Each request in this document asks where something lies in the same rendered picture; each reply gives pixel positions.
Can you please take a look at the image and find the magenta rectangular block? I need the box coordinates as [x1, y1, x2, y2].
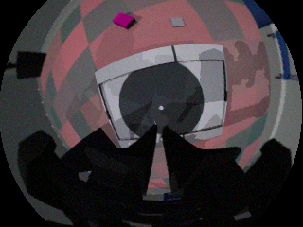
[113, 11, 135, 30]

